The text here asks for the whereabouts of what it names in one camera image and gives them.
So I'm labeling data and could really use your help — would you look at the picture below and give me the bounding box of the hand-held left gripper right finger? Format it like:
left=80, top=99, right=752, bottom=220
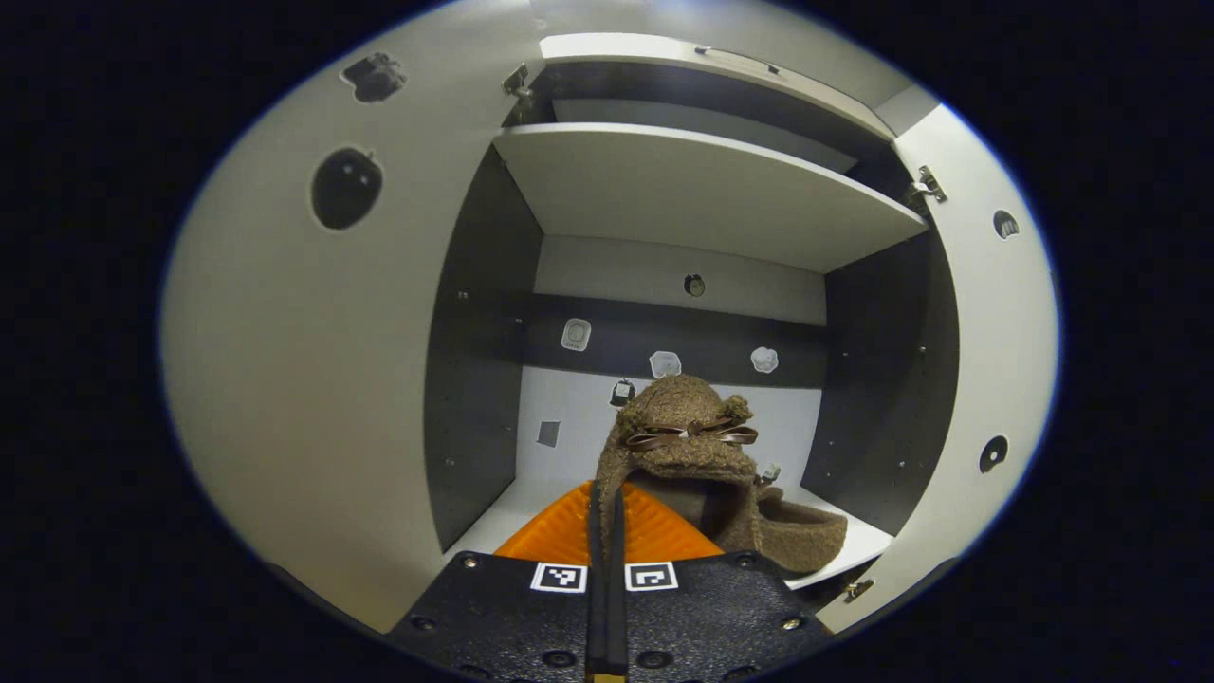
left=612, top=484, right=836, bottom=683

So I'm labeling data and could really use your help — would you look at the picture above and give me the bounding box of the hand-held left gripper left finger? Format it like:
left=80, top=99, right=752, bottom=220
left=389, top=479, right=608, bottom=683

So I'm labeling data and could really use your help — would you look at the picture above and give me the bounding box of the white shoe cabinet door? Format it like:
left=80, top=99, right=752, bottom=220
left=816, top=102, right=1059, bottom=635
left=161, top=0, right=549, bottom=635

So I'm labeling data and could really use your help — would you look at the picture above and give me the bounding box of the white shoe cabinet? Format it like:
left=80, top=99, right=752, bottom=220
left=161, top=0, right=1059, bottom=637

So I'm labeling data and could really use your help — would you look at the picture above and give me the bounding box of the black drawer handle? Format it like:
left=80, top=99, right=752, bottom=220
left=694, top=45, right=782, bottom=76

